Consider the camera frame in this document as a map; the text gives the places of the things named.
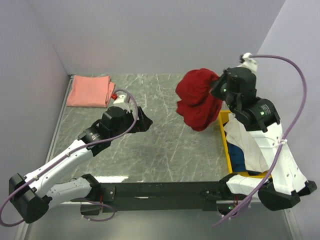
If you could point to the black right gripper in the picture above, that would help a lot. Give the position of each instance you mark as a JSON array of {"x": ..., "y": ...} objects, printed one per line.
[{"x": 215, "y": 91}]

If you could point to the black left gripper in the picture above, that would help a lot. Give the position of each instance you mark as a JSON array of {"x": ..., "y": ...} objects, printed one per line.
[{"x": 144, "y": 122}]

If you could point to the red t shirt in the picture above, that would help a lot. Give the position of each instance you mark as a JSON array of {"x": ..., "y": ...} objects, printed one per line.
[{"x": 196, "y": 105}]

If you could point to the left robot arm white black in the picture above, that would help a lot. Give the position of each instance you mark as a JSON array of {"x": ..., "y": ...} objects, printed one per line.
[{"x": 35, "y": 193}]

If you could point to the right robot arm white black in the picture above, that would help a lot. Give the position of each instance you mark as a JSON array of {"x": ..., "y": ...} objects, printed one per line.
[{"x": 284, "y": 184}]

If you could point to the yellow plastic bin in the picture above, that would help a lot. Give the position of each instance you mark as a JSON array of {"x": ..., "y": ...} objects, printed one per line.
[{"x": 222, "y": 119}]

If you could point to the white t shirt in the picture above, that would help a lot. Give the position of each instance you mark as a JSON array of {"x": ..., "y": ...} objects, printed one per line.
[{"x": 237, "y": 135}]

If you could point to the folded pink t shirt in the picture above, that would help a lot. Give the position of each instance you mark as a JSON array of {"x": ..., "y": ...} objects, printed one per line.
[{"x": 92, "y": 92}]

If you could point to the blue t shirt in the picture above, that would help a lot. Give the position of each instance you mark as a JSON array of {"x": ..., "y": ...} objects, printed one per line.
[{"x": 237, "y": 160}]

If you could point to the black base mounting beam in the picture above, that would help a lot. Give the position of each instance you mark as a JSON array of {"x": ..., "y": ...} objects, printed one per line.
[{"x": 152, "y": 196}]

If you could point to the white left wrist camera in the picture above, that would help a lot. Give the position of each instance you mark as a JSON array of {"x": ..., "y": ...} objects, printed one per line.
[{"x": 121, "y": 101}]

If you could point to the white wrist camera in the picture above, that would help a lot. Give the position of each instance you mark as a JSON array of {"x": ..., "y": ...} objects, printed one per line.
[
  {"x": 247, "y": 62},
  {"x": 121, "y": 101}
]

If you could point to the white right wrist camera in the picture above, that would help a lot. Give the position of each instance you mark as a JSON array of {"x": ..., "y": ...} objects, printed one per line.
[{"x": 247, "y": 62}]

